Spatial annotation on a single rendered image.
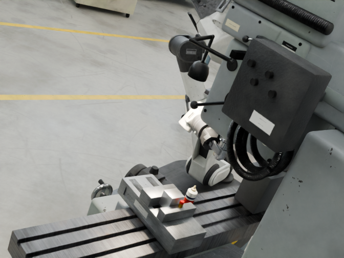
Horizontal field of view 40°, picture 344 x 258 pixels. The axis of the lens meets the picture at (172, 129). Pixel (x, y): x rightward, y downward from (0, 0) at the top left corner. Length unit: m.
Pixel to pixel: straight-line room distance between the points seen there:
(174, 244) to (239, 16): 0.77
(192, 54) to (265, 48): 0.92
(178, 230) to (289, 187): 0.51
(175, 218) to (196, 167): 0.99
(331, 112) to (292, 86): 0.27
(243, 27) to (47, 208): 2.03
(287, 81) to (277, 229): 0.43
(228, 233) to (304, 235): 0.66
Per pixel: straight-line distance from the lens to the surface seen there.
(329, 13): 1.36
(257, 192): 2.05
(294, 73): 1.11
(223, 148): 1.71
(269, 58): 1.15
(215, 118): 1.62
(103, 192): 2.34
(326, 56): 1.37
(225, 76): 1.59
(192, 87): 2.11
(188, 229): 1.70
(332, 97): 1.36
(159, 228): 1.68
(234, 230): 1.95
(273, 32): 1.46
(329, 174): 1.24
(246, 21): 1.53
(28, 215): 3.10
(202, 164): 2.64
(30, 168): 3.50
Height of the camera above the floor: 1.95
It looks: 24 degrees down
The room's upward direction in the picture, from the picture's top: 21 degrees clockwise
